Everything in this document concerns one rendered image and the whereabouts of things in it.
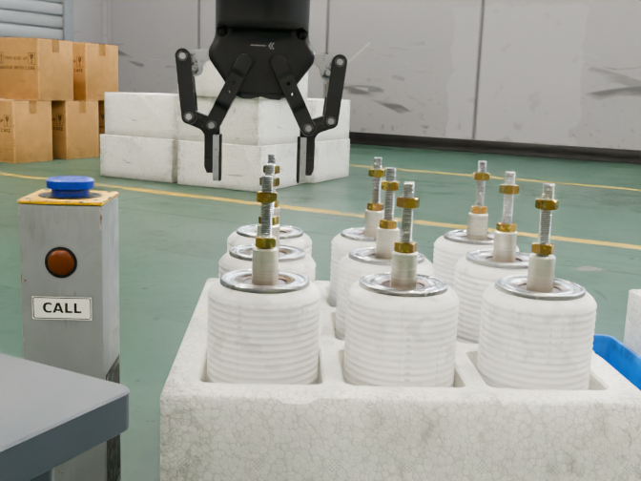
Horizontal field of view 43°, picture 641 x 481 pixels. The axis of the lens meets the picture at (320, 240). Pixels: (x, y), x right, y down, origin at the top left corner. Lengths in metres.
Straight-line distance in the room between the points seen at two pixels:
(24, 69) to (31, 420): 4.10
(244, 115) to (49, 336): 2.57
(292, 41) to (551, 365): 0.34
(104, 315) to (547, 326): 0.37
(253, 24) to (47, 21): 6.48
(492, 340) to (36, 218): 0.40
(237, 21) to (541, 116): 5.22
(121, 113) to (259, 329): 3.02
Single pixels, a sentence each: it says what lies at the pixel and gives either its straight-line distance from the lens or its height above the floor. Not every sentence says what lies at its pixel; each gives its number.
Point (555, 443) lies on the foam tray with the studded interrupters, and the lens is 0.69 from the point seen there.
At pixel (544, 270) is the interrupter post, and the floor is 0.27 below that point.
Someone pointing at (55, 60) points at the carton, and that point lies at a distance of 4.39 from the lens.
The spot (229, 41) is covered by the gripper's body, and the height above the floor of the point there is 0.45.
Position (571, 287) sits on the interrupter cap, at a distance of 0.74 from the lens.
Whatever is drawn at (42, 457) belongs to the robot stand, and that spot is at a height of 0.29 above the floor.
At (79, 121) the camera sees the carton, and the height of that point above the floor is 0.19.
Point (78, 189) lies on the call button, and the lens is 0.73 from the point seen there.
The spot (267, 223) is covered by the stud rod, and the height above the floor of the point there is 0.30.
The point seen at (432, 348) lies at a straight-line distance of 0.68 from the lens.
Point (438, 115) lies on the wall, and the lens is 6.03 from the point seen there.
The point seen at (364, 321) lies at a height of 0.23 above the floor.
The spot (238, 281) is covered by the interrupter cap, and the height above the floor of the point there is 0.25.
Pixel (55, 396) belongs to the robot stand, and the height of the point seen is 0.30.
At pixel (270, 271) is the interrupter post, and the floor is 0.26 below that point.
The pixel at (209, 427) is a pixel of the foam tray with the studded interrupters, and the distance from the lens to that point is 0.66.
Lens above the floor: 0.42
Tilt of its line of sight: 11 degrees down
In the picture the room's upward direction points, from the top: 2 degrees clockwise
